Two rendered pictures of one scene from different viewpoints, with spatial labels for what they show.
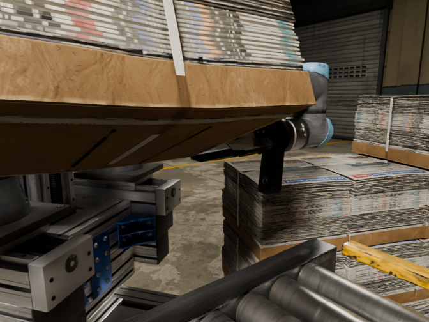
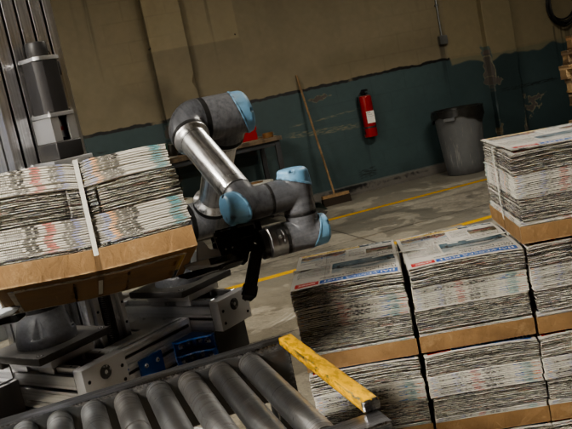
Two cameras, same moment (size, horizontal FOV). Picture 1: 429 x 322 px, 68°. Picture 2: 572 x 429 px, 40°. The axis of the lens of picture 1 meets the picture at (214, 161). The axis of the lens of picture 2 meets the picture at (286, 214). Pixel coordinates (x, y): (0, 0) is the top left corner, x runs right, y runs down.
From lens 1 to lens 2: 1.27 m
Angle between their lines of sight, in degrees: 21
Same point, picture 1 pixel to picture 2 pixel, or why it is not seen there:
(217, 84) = (117, 254)
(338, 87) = not seen: outside the picture
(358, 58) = not seen: outside the picture
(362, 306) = (252, 374)
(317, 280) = (243, 363)
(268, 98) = (154, 252)
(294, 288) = (218, 367)
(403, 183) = (481, 265)
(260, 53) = (152, 225)
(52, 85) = (41, 276)
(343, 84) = not seen: outside the picture
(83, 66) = (51, 265)
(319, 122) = (303, 225)
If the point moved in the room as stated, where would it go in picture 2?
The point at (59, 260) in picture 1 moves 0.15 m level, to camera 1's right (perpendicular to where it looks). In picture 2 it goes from (94, 368) to (148, 363)
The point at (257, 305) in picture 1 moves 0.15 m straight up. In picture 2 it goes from (185, 376) to (168, 305)
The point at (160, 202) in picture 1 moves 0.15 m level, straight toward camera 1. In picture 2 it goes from (216, 317) to (202, 334)
